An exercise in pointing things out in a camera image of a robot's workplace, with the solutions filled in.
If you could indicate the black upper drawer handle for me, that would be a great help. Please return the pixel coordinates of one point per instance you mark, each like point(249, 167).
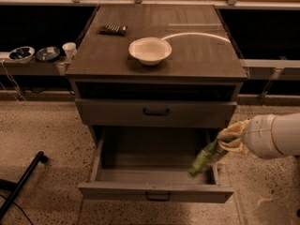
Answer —
point(155, 113)

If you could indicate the grey drawer cabinet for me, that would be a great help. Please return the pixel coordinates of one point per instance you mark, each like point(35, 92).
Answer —
point(155, 65)

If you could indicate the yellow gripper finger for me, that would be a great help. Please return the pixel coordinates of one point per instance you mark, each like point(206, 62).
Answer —
point(233, 131)
point(235, 146)

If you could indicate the low side shelf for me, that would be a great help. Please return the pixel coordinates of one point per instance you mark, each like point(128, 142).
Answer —
point(34, 67)

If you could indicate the green jalapeno chip bag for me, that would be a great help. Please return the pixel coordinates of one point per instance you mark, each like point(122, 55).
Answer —
point(207, 157)

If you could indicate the black drawer handle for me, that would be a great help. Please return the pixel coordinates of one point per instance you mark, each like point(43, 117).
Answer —
point(153, 197)
point(155, 113)

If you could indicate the white bowl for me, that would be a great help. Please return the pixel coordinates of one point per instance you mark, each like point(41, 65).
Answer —
point(150, 51)

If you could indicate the blue patterned bowl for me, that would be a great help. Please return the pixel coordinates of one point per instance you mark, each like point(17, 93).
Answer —
point(48, 54)
point(22, 55)

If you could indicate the white paper cup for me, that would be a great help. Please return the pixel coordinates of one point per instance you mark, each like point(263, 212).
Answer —
point(70, 49)

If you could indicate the blue patterned bowl left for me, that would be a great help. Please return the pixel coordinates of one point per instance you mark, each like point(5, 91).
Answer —
point(22, 55)

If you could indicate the dark snack bar pack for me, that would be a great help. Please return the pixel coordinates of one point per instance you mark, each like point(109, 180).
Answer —
point(115, 30)

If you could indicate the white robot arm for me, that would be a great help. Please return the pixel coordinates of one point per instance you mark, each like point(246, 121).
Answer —
point(264, 136)

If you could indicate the open grey lower drawer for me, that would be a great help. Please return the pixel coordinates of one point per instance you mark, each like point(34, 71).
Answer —
point(132, 160)

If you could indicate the black lower drawer handle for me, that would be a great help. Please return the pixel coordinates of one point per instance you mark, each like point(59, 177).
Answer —
point(153, 197)

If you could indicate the blue patterned bowl right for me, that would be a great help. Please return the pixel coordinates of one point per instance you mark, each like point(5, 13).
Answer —
point(48, 54)

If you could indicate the black chair leg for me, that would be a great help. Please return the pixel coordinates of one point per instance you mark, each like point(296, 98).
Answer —
point(14, 188)

